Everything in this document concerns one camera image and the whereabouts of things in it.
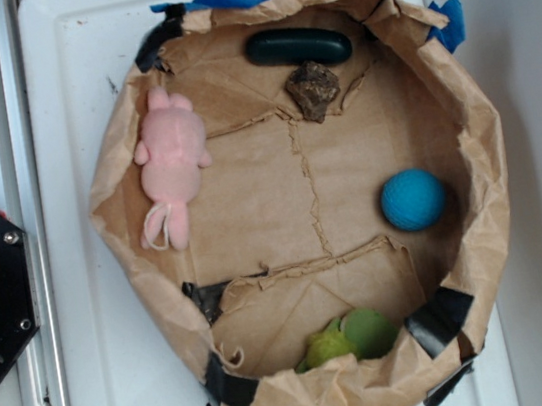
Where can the brown rough rock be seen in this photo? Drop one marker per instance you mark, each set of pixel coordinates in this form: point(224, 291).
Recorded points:
point(313, 87)

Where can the brown paper bag bin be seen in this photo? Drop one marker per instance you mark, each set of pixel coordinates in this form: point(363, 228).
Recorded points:
point(287, 232)

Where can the pink plush bunny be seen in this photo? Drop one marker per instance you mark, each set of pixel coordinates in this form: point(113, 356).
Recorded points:
point(171, 152)

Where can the blue dimpled ball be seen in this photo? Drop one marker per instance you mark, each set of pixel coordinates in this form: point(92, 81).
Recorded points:
point(413, 200)

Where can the dark green oblong object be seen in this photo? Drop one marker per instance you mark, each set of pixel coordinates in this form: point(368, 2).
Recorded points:
point(298, 45)

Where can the green plush toy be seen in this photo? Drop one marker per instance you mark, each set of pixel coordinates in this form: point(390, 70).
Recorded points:
point(365, 333)

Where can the white tray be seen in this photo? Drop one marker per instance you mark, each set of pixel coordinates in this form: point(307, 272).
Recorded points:
point(77, 56)

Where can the blue tape piece right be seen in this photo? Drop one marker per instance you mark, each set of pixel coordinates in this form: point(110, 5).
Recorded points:
point(453, 34)

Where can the aluminium extrusion rail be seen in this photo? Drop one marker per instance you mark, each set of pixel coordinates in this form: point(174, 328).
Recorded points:
point(42, 379)

